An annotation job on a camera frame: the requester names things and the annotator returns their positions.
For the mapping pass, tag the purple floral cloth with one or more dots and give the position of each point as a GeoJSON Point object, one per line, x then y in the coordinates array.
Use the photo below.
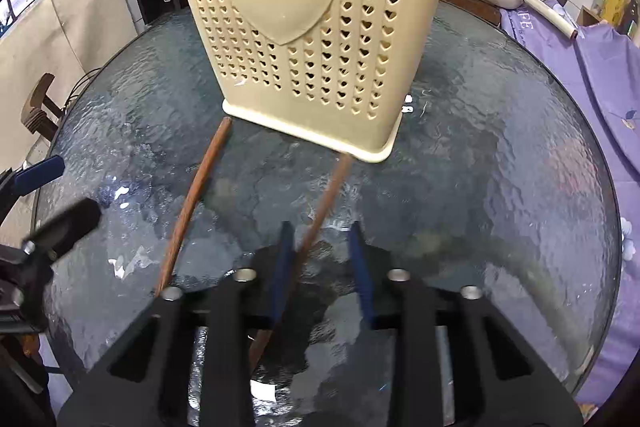
{"type": "Point", "coordinates": [600, 69]}

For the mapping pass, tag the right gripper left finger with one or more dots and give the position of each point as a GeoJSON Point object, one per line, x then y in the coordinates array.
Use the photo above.
{"type": "Point", "coordinates": [143, 379]}

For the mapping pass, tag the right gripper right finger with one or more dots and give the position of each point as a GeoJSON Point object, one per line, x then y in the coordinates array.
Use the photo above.
{"type": "Point", "coordinates": [499, 380]}

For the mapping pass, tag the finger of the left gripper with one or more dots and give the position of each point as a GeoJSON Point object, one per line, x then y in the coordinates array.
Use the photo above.
{"type": "Point", "coordinates": [30, 179]}
{"type": "Point", "coordinates": [58, 236]}

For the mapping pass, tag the cream plastic utensil holder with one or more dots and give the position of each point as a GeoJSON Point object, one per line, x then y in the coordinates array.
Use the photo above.
{"type": "Point", "coordinates": [332, 72]}

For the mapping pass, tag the round glass table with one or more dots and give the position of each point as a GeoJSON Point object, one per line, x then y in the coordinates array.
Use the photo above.
{"type": "Point", "coordinates": [495, 180]}

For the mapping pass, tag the wooden chair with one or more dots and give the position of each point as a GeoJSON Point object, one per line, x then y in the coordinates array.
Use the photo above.
{"type": "Point", "coordinates": [40, 114]}

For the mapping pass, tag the brown wooden chopstick pair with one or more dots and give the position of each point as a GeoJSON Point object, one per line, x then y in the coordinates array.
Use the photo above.
{"type": "Point", "coordinates": [339, 175]}
{"type": "Point", "coordinates": [195, 190]}

